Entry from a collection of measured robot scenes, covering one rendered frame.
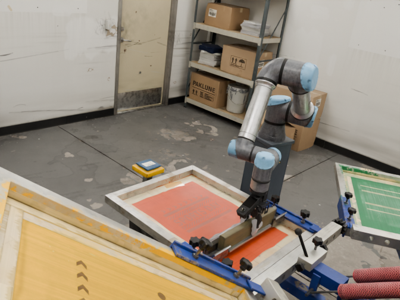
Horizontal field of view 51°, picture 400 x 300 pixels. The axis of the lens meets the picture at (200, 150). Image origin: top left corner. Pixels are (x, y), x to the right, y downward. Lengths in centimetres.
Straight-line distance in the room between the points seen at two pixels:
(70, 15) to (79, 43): 35
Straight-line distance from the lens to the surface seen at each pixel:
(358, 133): 563
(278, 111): 222
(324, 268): 167
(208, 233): 184
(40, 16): 506
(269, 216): 188
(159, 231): 175
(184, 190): 213
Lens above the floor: 199
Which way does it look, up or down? 23 degrees down
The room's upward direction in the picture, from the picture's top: 8 degrees clockwise
